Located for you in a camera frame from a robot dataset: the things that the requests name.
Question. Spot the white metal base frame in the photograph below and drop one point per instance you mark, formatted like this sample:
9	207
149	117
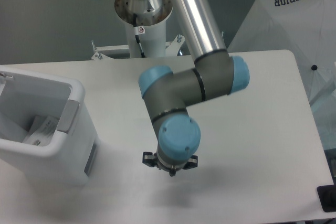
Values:
118	49

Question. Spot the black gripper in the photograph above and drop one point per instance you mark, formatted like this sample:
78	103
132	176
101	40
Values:
153	160

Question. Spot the black device at table edge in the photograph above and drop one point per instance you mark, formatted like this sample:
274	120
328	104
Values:
326	195

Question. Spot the white Superior umbrella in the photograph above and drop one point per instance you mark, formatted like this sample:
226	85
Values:
304	27

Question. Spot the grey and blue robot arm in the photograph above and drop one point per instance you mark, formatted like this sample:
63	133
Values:
167	94

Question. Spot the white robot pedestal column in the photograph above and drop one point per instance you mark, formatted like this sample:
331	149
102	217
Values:
145	25

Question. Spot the white plastic trash can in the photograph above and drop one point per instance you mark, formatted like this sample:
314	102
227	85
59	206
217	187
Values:
69	156

